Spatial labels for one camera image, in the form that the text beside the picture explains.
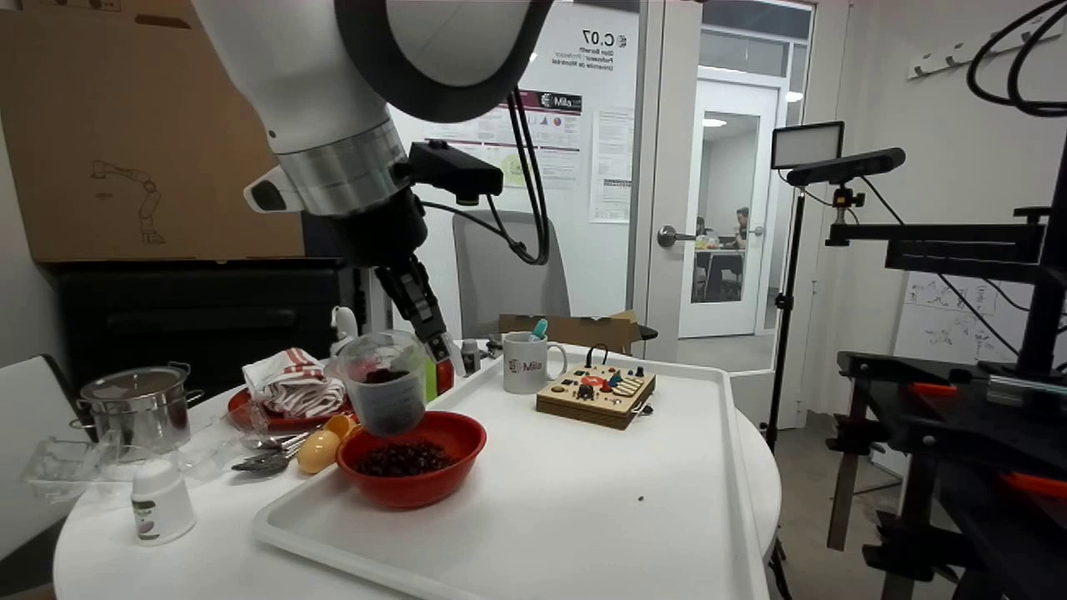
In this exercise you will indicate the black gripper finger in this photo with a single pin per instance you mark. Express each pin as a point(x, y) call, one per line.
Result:
point(412, 296)

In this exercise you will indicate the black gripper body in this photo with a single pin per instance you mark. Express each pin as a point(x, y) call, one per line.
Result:
point(376, 239)

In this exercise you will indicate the clear plastic measuring jug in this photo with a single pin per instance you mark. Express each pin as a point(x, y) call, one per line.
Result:
point(385, 378)

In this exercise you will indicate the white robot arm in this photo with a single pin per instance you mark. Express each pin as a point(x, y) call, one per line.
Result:
point(323, 77)

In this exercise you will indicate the red plastic bowl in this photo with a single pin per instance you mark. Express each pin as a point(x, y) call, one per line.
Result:
point(416, 469)

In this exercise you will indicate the white tape dispenser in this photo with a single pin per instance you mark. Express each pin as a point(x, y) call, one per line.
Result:
point(344, 323)

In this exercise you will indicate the grey mesh office chair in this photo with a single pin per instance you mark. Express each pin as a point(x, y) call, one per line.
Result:
point(495, 281)

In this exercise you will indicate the small grey cup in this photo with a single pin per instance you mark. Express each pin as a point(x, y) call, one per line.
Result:
point(473, 357)

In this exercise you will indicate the white logo mug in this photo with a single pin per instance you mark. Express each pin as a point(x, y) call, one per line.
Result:
point(528, 362)

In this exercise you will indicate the white red patterned cloth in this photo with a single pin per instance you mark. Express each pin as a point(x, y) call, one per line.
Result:
point(288, 369)

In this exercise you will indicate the black cabinet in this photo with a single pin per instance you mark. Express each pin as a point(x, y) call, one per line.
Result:
point(216, 317)

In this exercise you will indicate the yellow plastic toy food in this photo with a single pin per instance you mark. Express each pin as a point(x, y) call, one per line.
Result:
point(318, 447)

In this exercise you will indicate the red plate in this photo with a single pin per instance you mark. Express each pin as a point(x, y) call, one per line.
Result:
point(284, 412)

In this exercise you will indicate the small open cardboard box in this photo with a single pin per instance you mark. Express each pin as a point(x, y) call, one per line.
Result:
point(586, 330)

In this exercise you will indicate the metal cutlery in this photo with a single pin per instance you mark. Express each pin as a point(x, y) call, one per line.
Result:
point(271, 453)

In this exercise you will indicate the large cardboard box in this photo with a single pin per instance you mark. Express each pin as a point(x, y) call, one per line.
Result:
point(129, 140)

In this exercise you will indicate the steel pot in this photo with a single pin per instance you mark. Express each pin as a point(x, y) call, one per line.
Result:
point(142, 412)

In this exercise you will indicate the white plastic tray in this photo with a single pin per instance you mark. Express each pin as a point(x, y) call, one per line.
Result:
point(556, 509)

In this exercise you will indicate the led light panel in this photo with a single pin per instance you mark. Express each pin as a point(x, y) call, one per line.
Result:
point(806, 146)

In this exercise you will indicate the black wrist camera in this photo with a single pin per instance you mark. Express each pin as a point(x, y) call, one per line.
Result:
point(450, 167)

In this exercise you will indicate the wall poster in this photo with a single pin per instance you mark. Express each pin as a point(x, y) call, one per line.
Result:
point(556, 126)

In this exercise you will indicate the wooden switch busy board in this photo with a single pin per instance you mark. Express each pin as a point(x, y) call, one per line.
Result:
point(600, 393)

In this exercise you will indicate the black stereo camera on stand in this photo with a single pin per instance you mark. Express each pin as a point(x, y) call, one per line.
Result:
point(849, 167)

